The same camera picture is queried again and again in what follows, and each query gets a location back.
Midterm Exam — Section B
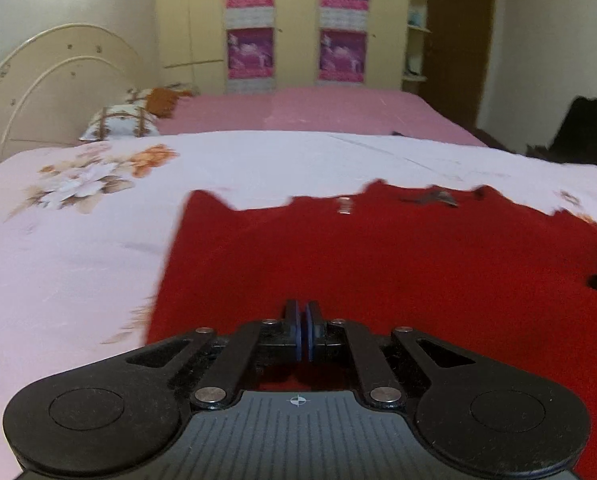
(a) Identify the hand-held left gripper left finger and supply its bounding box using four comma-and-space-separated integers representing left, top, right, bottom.
128, 301, 301, 408

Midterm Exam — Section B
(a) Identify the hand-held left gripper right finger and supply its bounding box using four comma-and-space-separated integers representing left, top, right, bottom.
307, 301, 476, 409

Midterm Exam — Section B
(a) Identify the red sequined sweater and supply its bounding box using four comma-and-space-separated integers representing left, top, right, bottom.
146, 180, 597, 480

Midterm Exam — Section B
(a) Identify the black jacket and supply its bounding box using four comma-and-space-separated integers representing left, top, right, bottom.
548, 95, 597, 168

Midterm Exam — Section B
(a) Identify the pink bedspread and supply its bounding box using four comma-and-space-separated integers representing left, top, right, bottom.
156, 85, 489, 148

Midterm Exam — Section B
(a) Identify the white floral bedsheet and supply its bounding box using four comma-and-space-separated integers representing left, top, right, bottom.
0, 130, 597, 480

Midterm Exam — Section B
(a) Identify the large patterned pillow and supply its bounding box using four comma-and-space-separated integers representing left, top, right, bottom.
81, 105, 162, 141

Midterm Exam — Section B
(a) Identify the brown wooden door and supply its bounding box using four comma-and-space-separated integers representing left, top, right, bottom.
418, 0, 496, 128

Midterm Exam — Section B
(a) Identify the cream wardrobe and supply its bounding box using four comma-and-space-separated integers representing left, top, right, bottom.
156, 0, 411, 96

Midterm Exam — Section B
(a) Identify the cream corner shelf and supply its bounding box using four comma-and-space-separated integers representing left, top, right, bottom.
403, 0, 435, 93

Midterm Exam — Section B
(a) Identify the cream round headboard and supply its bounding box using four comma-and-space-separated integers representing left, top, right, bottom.
0, 22, 146, 173

